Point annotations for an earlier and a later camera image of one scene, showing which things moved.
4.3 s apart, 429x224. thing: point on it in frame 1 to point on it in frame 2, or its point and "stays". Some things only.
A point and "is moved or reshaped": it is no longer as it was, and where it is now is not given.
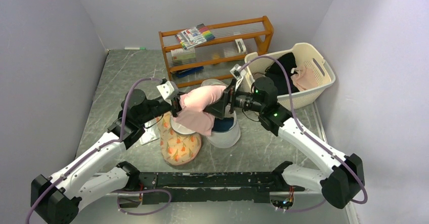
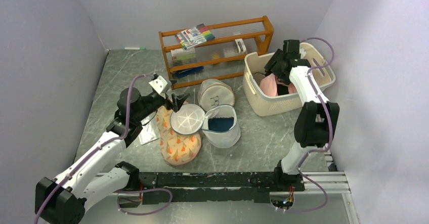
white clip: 240,45 stays
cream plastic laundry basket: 305,55 stays
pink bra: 194,102 is moved or reshaped
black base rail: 159,188 stays
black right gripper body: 229,95 to 276,69
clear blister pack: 151,134 stays
